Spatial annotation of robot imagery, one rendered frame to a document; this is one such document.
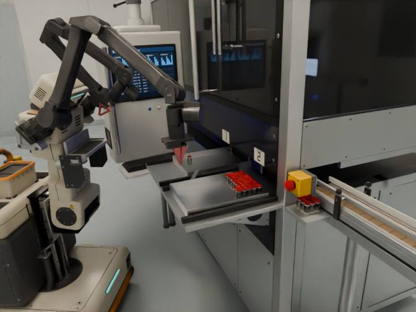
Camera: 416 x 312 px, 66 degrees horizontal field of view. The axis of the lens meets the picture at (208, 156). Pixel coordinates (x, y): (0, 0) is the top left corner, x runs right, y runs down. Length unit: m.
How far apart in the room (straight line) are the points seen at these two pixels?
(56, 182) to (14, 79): 5.02
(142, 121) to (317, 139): 1.12
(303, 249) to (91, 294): 1.10
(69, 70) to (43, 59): 5.19
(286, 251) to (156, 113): 1.13
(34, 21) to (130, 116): 4.70
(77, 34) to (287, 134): 0.83
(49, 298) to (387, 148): 1.78
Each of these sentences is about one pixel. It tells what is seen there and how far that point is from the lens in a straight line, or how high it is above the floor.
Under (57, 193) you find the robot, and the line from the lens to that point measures 1.67.
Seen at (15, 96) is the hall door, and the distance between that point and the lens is 6.62.
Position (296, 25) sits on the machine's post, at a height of 1.53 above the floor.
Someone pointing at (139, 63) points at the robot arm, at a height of 1.43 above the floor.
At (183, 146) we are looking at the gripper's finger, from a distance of 1.10.
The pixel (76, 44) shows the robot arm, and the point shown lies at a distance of 1.32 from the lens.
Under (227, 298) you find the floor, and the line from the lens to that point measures 2.16.
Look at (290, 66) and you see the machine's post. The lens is 1.14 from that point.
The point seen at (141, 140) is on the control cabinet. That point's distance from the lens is 2.04.
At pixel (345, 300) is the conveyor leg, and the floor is 0.54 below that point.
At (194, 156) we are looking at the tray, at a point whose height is 0.89.
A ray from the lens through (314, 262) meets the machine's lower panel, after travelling 1.57.
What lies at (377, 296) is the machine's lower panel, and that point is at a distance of 2.06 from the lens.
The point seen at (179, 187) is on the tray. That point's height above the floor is 0.89.
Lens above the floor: 1.50
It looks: 20 degrees down
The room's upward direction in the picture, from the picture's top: 2 degrees counter-clockwise
